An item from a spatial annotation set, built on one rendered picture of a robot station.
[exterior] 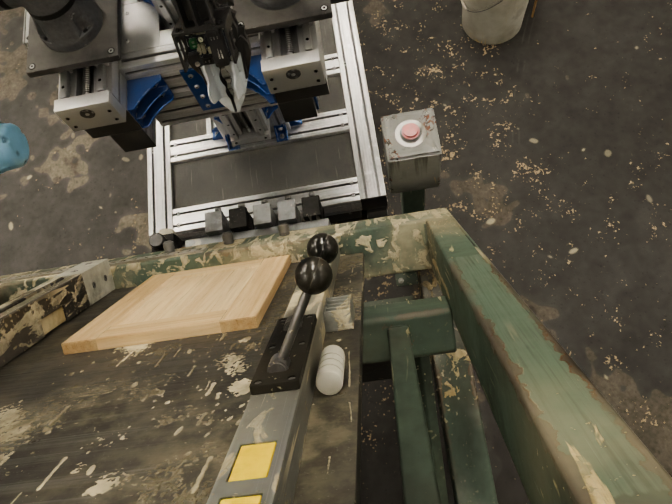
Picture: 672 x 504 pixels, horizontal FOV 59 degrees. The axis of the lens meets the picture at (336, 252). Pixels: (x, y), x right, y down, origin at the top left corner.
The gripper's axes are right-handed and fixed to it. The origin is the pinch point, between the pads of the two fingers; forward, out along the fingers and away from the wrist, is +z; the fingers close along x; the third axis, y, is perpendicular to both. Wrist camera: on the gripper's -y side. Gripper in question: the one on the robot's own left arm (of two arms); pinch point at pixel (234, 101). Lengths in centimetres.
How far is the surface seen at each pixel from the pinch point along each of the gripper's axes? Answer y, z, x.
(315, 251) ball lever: 30.2, 5.3, 11.1
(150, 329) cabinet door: 20.0, 25.2, -18.8
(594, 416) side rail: 58, 0, 32
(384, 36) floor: -167, 65, 30
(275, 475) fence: 60, 0, 9
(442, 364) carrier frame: 3, 66, 27
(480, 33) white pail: -154, 65, 68
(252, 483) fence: 60, 0, 7
